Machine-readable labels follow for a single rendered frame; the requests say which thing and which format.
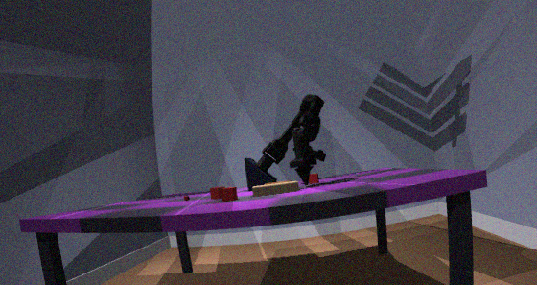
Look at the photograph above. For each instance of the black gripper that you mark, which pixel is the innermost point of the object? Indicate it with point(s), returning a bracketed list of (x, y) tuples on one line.
[(302, 162)]

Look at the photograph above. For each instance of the red cube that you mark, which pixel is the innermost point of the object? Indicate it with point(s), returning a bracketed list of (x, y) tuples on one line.
[(313, 178), (216, 193), (229, 194)]

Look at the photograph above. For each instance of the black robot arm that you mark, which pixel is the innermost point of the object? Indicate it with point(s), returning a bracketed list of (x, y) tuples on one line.
[(309, 119)]

